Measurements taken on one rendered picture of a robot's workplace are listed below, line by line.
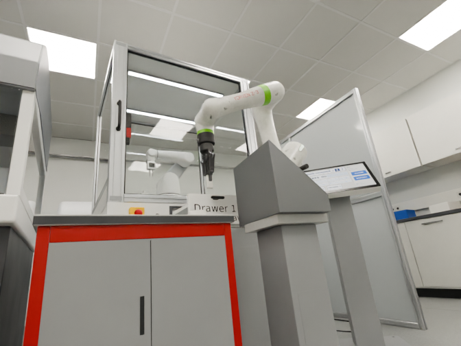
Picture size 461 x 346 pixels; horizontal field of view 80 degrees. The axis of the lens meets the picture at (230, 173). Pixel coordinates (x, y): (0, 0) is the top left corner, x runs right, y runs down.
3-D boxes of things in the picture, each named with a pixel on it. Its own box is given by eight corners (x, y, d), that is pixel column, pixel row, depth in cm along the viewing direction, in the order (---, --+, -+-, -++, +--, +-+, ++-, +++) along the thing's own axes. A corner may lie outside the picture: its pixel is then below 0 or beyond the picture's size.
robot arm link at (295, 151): (282, 185, 148) (297, 162, 158) (299, 175, 134) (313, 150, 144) (264, 169, 147) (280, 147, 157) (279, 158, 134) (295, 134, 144)
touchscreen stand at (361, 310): (435, 369, 133) (379, 171, 165) (339, 373, 141) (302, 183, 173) (399, 340, 179) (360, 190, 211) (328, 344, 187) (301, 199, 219)
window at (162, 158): (254, 199, 189) (239, 83, 220) (123, 194, 146) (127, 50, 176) (253, 199, 190) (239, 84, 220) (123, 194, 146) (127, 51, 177)
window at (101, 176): (112, 177, 148) (116, 50, 175) (110, 177, 148) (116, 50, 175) (95, 211, 218) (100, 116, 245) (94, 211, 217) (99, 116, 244)
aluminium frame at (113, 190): (266, 205, 191) (247, 79, 224) (107, 201, 139) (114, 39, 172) (206, 227, 267) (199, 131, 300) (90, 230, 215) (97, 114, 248)
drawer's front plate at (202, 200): (241, 215, 144) (238, 195, 147) (188, 215, 129) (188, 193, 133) (239, 216, 145) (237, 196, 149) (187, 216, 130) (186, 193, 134)
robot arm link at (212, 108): (258, 110, 158) (248, 94, 159) (267, 99, 148) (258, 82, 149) (204, 126, 140) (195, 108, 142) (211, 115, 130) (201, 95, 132)
